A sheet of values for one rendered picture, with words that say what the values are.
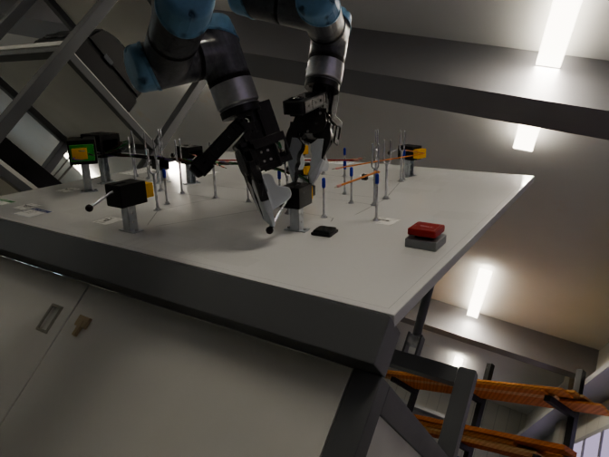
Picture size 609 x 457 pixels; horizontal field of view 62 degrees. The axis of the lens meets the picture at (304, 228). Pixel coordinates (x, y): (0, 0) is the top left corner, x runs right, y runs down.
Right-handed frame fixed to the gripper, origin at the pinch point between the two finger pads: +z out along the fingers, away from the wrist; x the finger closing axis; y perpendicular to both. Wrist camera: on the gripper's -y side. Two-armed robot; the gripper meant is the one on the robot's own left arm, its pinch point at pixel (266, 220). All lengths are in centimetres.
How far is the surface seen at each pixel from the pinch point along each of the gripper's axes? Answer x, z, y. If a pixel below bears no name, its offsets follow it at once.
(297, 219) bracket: 6.8, 2.5, 7.0
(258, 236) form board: 7.2, 2.8, -1.2
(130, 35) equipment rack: 126, -77, -3
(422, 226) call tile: -8.2, 9.7, 24.1
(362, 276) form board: -16.9, 11.4, 7.6
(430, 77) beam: 161, -28, 142
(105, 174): 73, -23, -27
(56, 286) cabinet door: 18.8, -0.8, -39.6
